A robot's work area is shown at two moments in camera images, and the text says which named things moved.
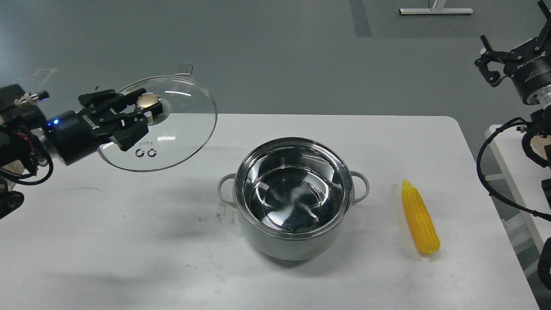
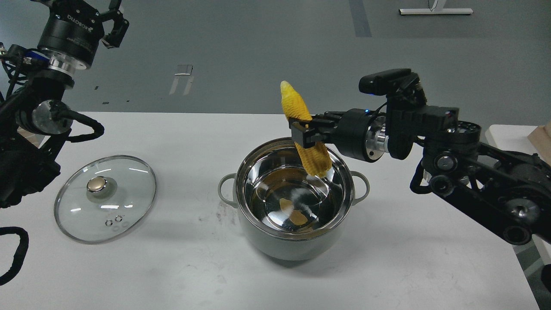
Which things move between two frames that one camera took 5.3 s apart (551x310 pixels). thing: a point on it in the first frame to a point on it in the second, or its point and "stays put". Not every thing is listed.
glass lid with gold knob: x=174 y=136 to x=104 y=199
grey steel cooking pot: x=293 y=196 stays put
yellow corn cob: x=419 y=218 to x=317 y=159
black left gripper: x=73 y=134 to x=75 y=28
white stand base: x=435 y=7 stays put
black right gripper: x=529 y=64 to x=350 y=136
